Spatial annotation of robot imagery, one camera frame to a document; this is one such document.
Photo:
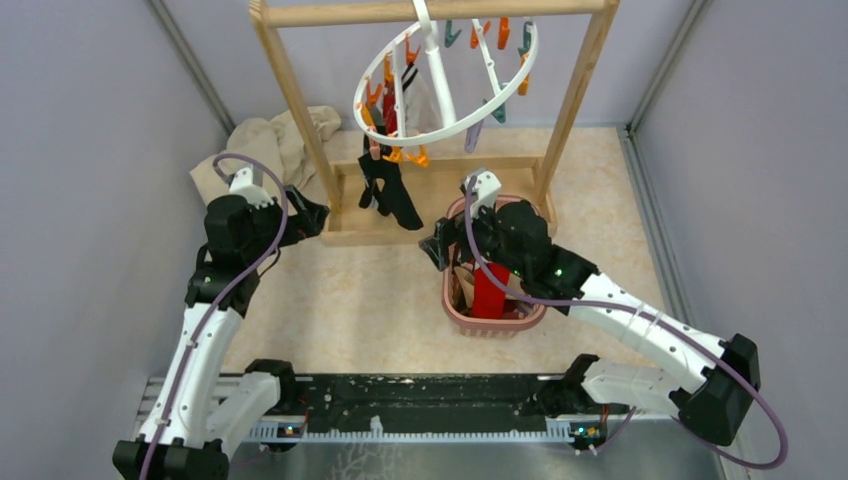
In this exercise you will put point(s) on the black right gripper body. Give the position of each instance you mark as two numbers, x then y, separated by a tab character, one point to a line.
449	232

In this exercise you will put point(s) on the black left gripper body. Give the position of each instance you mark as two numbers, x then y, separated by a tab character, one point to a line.
298	226

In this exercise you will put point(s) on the plain red sock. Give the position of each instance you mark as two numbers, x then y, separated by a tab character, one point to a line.
489	301

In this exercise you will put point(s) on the black patterned sport sock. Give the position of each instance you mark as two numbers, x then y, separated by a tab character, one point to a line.
371	197

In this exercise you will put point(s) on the pink plastic laundry basket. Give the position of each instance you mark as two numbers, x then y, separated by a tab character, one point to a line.
480	328

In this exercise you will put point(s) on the lilac plastic clip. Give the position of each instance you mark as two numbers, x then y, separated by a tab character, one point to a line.
472	136

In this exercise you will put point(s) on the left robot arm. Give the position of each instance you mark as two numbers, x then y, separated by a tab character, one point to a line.
185	436

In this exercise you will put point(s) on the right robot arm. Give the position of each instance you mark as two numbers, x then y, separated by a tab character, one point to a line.
706	382

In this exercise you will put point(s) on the white round clip hanger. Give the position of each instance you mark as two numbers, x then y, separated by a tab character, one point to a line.
387	68

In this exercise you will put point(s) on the beige crumpled cloth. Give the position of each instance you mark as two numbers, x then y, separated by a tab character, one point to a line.
275	143

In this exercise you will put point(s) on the orange plastic clip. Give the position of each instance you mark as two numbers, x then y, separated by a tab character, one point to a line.
421	158

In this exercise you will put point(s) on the red snowflake sock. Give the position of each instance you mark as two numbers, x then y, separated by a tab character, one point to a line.
388	110

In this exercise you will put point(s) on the white sock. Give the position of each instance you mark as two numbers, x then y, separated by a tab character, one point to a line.
421	110

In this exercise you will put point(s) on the teal plastic clip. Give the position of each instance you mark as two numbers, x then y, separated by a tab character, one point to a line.
499	113

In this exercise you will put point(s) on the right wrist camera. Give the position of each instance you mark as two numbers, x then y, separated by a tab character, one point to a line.
484	188

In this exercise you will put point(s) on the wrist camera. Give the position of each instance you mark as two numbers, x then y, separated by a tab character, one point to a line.
247	184
484	188

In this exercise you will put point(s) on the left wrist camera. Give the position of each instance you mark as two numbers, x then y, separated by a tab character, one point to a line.
247	184

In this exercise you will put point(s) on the wooden drying rack frame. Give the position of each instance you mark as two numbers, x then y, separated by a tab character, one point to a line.
432	189

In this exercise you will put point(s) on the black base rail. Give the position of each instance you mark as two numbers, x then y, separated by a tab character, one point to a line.
430	408

